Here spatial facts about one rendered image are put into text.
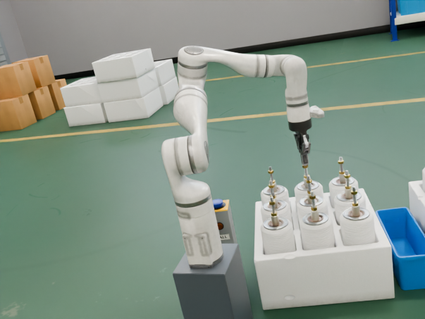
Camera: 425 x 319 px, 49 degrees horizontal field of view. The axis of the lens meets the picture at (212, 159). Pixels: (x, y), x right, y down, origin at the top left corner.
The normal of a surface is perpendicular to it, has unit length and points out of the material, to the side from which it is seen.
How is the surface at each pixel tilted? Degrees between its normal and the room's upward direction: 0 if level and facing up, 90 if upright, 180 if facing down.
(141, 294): 0
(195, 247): 90
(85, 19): 90
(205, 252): 90
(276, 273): 90
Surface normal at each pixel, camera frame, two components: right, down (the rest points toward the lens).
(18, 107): 0.93, -0.06
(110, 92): -0.28, 0.38
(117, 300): -0.18, -0.92
